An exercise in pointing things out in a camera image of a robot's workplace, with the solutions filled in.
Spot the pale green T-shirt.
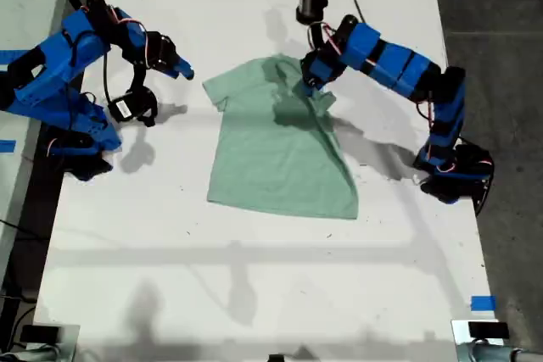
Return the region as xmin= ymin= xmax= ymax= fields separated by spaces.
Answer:
xmin=201 ymin=53 xmax=361 ymax=221

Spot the long blue tape strip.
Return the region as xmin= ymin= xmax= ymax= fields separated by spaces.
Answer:
xmin=0 ymin=50 xmax=26 ymax=67

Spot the small black box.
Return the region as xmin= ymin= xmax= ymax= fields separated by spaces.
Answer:
xmin=19 ymin=325 xmax=60 ymax=344
xmin=468 ymin=321 xmax=510 ymax=340

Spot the grey metal tube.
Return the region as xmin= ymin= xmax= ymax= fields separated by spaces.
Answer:
xmin=470 ymin=343 xmax=543 ymax=362
xmin=16 ymin=344 xmax=63 ymax=362

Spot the black camera stalk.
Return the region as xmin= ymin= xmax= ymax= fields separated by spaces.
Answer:
xmin=129 ymin=60 xmax=149 ymax=94
xmin=305 ymin=20 xmax=326 ymax=52

